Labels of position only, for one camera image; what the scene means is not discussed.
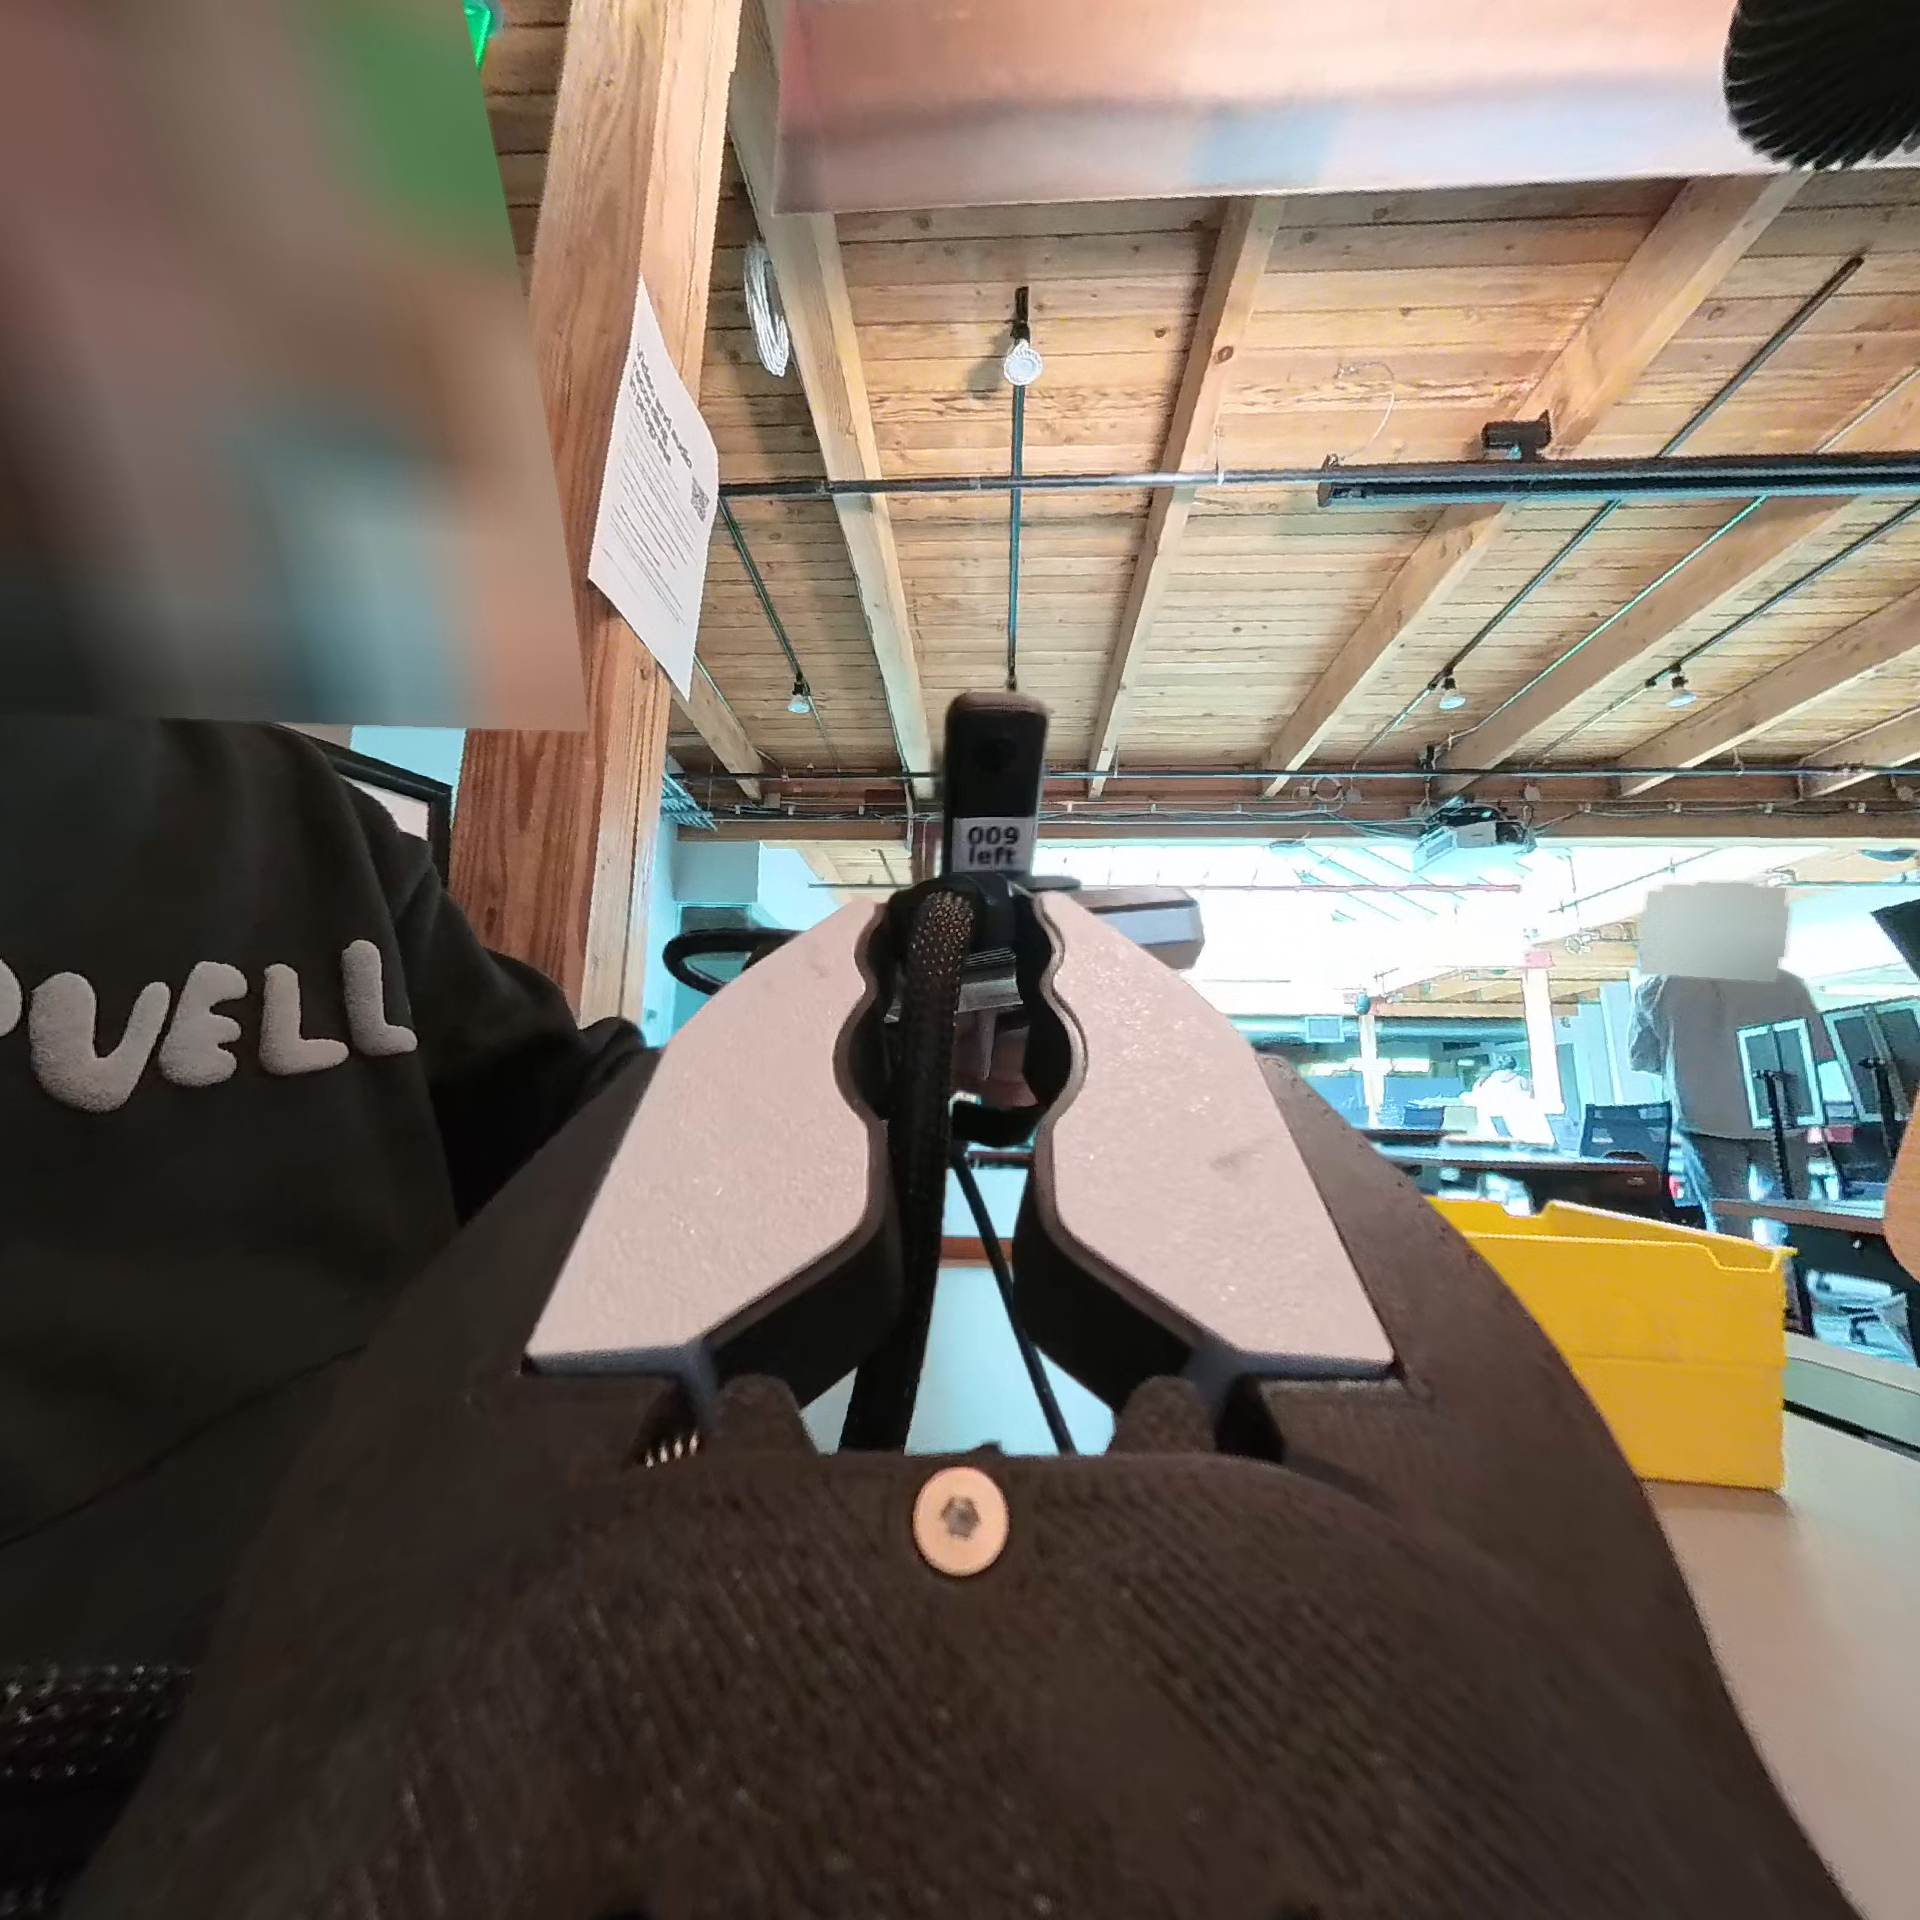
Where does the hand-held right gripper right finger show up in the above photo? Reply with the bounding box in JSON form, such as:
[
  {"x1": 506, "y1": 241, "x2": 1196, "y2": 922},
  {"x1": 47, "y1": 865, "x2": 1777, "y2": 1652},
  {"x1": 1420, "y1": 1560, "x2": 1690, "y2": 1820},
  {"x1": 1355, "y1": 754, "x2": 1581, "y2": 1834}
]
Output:
[{"x1": 1012, "y1": 896, "x2": 1399, "y2": 1416}]

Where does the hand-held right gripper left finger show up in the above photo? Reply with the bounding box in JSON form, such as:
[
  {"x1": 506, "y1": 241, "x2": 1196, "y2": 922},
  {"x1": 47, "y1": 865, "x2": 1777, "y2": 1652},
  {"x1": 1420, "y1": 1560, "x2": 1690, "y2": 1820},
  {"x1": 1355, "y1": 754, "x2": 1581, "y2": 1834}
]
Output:
[{"x1": 520, "y1": 897, "x2": 901, "y2": 1410}]

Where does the thick black braided cable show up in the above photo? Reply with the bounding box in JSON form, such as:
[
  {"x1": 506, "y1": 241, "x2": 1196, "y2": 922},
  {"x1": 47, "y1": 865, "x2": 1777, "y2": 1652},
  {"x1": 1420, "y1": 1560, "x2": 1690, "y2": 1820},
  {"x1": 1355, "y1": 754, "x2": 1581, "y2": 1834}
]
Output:
[{"x1": 833, "y1": 879, "x2": 984, "y2": 1453}]

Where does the black HDMI switch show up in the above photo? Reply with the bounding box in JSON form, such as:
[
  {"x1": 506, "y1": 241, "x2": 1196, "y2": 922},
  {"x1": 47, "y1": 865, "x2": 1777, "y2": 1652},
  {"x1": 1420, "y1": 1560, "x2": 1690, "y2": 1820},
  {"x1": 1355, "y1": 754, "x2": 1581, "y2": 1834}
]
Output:
[{"x1": 958, "y1": 885, "x2": 1201, "y2": 1013}]

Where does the white paper notice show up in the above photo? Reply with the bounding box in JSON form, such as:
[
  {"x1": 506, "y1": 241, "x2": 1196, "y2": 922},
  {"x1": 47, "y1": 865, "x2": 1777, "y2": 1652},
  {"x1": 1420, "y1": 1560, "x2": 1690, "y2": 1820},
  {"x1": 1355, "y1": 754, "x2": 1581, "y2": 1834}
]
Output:
[{"x1": 587, "y1": 272, "x2": 723, "y2": 704}]

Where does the ceiling projector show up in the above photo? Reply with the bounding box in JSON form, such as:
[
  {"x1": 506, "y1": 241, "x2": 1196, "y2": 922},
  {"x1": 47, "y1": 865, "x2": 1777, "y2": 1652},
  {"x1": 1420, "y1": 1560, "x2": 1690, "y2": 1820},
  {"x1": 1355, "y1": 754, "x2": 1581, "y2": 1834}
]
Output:
[{"x1": 1417, "y1": 805, "x2": 1535, "y2": 877}]

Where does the yellow plastic bin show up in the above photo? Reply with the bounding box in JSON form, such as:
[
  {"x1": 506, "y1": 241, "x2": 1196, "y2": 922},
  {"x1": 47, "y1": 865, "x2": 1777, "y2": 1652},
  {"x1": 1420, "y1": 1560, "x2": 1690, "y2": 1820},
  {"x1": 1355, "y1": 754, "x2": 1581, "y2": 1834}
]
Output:
[{"x1": 1427, "y1": 1199, "x2": 1792, "y2": 1491}]

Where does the person's black hoodie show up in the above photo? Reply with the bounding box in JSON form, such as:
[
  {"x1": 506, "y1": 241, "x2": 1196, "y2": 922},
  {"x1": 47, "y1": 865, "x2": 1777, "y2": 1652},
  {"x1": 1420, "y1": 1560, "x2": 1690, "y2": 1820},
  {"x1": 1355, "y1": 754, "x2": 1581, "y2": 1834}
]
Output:
[{"x1": 0, "y1": 719, "x2": 661, "y2": 1665}]

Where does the wooden post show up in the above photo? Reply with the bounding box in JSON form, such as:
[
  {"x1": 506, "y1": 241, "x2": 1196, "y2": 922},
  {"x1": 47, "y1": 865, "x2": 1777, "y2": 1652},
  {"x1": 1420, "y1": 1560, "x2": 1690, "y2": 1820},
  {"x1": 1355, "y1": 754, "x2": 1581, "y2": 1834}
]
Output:
[{"x1": 444, "y1": 0, "x2": 749, "y2": 1027}]

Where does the black ceiling track rail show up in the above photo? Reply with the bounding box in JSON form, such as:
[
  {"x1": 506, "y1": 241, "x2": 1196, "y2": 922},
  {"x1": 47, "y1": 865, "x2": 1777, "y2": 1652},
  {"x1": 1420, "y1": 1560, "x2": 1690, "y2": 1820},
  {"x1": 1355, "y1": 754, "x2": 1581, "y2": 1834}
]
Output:
[{"x1": 1315, "y1": 456, "x2": 1920, "y2": 511}]

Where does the black ribbed hose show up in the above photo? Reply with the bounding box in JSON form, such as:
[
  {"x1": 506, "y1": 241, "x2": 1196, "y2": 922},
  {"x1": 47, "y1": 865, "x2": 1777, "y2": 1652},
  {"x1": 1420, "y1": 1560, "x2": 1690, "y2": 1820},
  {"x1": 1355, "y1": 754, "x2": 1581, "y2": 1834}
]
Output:
[{"x1": 1720, "y1": 0, "x2": 1920, "y2": 170}]

